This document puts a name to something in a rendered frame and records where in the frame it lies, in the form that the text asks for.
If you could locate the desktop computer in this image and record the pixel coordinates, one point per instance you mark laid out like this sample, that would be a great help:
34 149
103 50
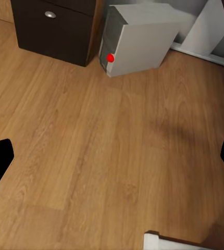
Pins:
137 37

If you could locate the desk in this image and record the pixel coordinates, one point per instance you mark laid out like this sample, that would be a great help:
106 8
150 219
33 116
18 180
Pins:
206 32

